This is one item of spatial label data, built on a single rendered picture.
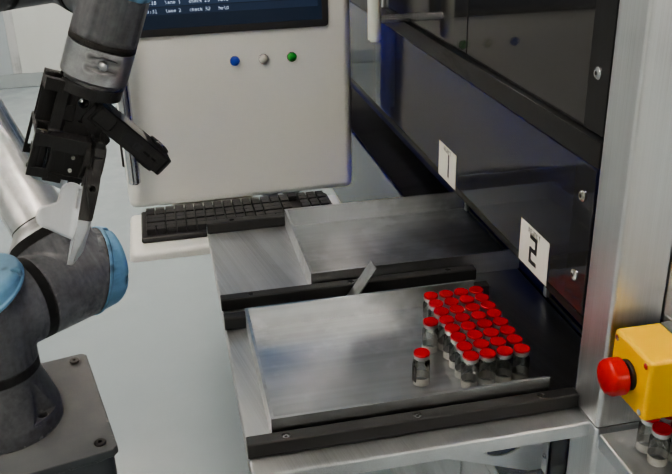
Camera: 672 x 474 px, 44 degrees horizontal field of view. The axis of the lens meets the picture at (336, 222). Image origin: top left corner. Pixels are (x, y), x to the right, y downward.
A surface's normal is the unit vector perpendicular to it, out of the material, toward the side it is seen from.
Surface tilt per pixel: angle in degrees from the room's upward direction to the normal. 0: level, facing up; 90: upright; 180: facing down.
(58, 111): 95
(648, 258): 90
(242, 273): 0
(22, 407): 73
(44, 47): 90
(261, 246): 0
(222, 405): 0
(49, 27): 90
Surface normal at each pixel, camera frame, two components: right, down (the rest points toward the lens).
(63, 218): 0.49, -0.10
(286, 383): -0.02, -0.91
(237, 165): 0.22, 0.39
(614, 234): -0.98, 0.11
